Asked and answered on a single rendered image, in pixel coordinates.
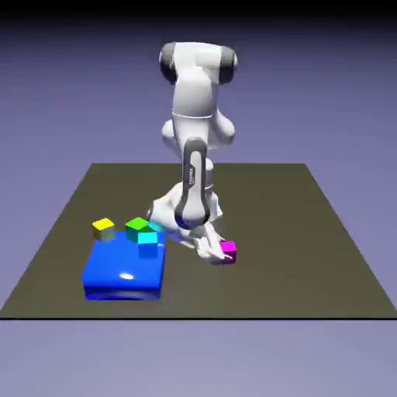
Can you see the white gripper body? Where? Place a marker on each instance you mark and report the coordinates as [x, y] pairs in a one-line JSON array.
[[209, 248]]

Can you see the small green cube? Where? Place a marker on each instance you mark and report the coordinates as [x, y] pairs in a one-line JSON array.
[[136, 224]]

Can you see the small magenta cube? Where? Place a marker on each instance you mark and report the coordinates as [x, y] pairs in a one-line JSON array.
[[228, 250]]

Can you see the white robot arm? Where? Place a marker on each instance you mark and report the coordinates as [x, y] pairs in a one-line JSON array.
[[192, 102]]

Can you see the small cyan cube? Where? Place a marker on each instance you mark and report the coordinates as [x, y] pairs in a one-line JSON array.
[[147, 238]]

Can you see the small yellow cube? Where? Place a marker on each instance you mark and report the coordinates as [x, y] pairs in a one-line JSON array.
[[104, 226]]

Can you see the large blue box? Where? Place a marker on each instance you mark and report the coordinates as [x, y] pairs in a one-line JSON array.
[[122, 269]]

